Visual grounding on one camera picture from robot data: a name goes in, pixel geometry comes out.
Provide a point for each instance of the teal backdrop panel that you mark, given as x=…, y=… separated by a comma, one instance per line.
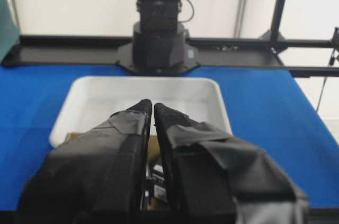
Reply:
x=9, y=32

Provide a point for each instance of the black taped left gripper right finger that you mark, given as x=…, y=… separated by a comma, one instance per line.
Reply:
x=214, y=177

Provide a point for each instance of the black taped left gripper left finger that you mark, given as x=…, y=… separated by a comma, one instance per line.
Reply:
x=47, y=198

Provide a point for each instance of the black aluminium frame rail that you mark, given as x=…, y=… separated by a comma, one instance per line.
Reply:
x=259, y=53

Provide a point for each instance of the black white Dynamixel box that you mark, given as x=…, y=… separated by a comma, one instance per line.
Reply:
x=158, y=187

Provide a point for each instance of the white plastic tray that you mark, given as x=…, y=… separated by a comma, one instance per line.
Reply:
x=92, y=99

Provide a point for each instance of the blue table mat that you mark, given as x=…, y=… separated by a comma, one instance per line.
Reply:
x=265, y=107

